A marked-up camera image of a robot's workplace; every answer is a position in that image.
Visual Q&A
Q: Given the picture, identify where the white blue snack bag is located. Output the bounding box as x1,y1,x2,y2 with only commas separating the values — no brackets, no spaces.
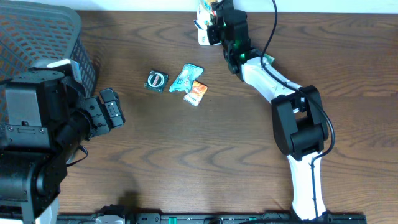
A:
194,0,219,30

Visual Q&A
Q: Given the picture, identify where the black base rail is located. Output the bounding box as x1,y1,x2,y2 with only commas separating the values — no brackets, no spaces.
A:
55,205,367,224

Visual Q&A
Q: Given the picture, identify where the orange white tissue pack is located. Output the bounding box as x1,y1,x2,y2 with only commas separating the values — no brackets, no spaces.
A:
183,81,208,106

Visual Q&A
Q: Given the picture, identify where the green white tissue pack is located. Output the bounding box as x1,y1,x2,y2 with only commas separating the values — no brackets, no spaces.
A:
264,54,275,65

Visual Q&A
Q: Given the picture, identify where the white barcode scanner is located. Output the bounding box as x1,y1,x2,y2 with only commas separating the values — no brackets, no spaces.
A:
197,28,210,46

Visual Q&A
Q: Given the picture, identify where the grey plastic mesh basket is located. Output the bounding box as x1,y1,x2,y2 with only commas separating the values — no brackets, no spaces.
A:
1,1,98,127

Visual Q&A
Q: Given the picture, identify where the teal snack packet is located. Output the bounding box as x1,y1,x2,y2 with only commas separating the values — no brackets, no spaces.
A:
169,63,204,93

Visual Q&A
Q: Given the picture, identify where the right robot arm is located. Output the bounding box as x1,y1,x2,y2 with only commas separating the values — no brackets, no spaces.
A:
206,1,335,221

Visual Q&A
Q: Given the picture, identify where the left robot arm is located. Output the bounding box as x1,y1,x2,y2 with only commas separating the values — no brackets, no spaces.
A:
1,59,125,223

